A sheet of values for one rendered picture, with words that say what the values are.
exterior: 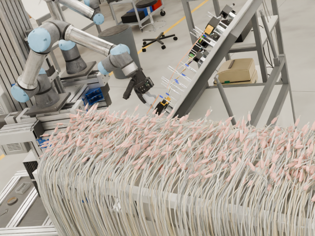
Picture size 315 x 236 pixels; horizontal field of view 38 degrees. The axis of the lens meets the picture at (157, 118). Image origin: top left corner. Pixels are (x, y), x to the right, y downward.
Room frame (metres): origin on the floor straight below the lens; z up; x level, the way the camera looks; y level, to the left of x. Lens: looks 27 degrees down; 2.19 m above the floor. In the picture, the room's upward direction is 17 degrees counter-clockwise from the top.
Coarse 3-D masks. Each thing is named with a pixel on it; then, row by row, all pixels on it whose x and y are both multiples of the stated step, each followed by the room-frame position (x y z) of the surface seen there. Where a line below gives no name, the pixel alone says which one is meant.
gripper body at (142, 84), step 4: (140, 68) 2.17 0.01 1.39; (136, 72) 2.15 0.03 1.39; (140, 72) 2.14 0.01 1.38; (128, 76) 2.15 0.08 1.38; (132, 76) 2.16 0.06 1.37; (136, 76) 2.16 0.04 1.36; (140, 76) 2.14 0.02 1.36; (144, 76) 2.15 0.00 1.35; (136, 80) 2.16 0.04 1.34; (140, 80) 2.14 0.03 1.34; (144, 80) 2.12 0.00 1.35; (148, 80) 2.15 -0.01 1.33; (136, 84) 2.15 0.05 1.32; (140, 84) 2.12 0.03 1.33; (144, 84) 2.12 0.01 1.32; (148, 84) 2.14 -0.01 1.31; (152, 84) 2.16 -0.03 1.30; (136, 88) 2.13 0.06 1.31; (140, 88) 2.13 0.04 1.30; (144, 88) 2.12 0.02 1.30; (148, 88) 2.10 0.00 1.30; (140, 92) 2.12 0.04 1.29
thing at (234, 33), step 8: (256, 0) 2.36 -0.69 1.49; (248, 8) 2.25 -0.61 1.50; (256, 8) 2.28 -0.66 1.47; (248, 16) 2.17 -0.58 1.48; (240, 24) 2.08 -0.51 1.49; (232, 32) 1.80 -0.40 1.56; (240, 32) 2.01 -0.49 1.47; (232, 40) 1.79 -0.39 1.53; (224, 48) 1.82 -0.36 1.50; (216, 56) 1.84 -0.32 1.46; (224, 56) 1.82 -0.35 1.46; (208, 64) 1.87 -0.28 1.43; (216, 64) 1.85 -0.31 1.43; (208, 72) 1.87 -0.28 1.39; (200, 80) 1.90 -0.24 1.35; (192, 88) 1.92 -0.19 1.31; (200, 88) 1.90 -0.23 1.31; (192, 96) 1.93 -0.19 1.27; (184, 104) 1.96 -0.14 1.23; (176, 112) 1.99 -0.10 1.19; (184, 112) 1.96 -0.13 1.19; (176, 120) 1.99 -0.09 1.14
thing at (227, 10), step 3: (234, 3) 2.40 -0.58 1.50; (225, 6) 2.35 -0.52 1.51; (228, 6) 2.35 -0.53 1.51; (225, 9) 2.33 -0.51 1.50; (228, 9) 2.33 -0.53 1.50; (231, 9) 2.34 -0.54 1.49; (222, 12) 2.33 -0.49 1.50; (225, 12) 2.32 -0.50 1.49; (228, 12) 2.32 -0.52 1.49; (231, 12) 2.34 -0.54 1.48; (225, 15) 2.32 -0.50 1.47; (228, 15) 2.34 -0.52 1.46; (231, 15) 2.32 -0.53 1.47; (234, 15) 2.32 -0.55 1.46; (225, 18) 2.33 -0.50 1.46; (231, 18) 2.33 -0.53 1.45
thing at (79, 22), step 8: (24, 0) 7.13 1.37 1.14; (32, 0) 7.19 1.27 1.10; (40, 0) 7.25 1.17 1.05; (80, 0) 7.56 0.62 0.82; (32, 8) 7.06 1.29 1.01; (40, 8) 7.11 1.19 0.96; (64, 8) 7.28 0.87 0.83; (32, 16) 6.92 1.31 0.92; (40, 16) 6.98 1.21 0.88; (48, 16) 7.01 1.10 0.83; (72, 16) 7.38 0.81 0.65; (80, 16) 7.50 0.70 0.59; (32, 24) 7.03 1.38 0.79; (40, 24) 6.86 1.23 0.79; (80, 24) 7.46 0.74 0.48; (88, 24) 7.58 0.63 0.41; (96, 24) 7.72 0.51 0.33; (56, 64) 6.86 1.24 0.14
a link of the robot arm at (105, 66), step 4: (108, 56) 2.24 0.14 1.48; (104, 60) 2.24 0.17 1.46; (108, 60) 2.22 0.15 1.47; (100, 64) 2.25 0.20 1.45; (104, 64) 2.23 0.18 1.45; (108, 64) 2.21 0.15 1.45; (112, 64) 2.20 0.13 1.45; (100, 68) 2.25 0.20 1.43; (104, 68) 2.23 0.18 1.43; (108, 68) 2.22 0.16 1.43; (112, 68) 2.21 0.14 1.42; (116, 68) 2.23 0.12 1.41; (100, 72) 2.25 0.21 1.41; (104, 72) 2.24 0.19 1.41; (108, 72) 2.24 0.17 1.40
